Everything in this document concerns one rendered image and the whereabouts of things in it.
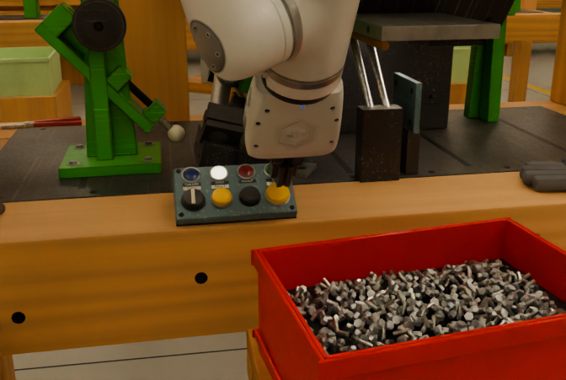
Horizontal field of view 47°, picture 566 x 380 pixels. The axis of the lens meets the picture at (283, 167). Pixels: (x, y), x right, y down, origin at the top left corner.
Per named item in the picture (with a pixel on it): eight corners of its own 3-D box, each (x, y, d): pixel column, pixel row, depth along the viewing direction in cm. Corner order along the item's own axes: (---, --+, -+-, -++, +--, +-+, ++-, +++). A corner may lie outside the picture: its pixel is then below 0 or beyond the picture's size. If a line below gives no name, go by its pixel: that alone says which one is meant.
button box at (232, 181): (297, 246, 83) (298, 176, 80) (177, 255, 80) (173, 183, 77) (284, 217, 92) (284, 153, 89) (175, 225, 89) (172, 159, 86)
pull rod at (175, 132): (184, 139, 106) (183, 104, 105) (185, 143, 104) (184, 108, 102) (150, 141, 106) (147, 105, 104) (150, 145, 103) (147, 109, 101)
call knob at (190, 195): (204, 209, 80) (205, 203, 79) (183, 210, 79) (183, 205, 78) (203, 191, 81) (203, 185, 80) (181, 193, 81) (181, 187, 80)
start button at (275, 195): (291, 204, 81) (291, 199, 81) (267, 206, 81) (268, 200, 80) (286, 185, 83) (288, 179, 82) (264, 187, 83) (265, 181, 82)
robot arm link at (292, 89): (260, 84, 60) (258, 106, 62) (354, 81, 61) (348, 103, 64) (249, 24, 65) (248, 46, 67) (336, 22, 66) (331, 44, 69)
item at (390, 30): (499, 48, 85) (501, 24, 84) (380, 50, 82) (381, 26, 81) (395, 21, 121) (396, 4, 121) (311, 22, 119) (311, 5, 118)
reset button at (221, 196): (232, 206, 80) (232, 200, 79) (212, 207, 80) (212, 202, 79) (230, 190, 82) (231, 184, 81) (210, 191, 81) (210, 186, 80)
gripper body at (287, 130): (253, 97, 62) (246, 168, 71) (358, 93, 64) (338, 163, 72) (244, 42, 66) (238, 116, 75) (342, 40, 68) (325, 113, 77)
